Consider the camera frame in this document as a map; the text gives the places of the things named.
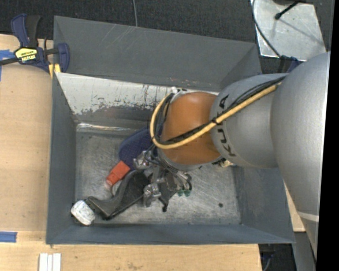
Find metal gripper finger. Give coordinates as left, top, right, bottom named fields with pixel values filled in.
left=142, top=183, right=163, bottom=209
left=157, top=193, right=172, bottom=214

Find black plastic tool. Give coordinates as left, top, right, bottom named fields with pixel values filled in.
left=84, top=166, right=153, bottom=224

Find red plastic piece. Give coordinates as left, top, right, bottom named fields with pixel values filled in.
left=105, top=159, right=132, bottom=188

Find dark blue cloth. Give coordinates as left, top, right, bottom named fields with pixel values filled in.
left=117, top=125, right=160, bottom=172

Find white round cap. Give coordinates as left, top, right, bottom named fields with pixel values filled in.
left=69, top=199, right=97, bottom=227

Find pale wood board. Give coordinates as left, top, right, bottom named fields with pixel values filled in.
left=0, top=61, right=59, bottom=236

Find grey metal bin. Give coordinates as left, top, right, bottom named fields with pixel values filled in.
left=38, top=15, right=311, bottom=262

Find black cylinder on white bracket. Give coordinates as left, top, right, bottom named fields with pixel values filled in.
left=213, top=157, right=235, bottom=169

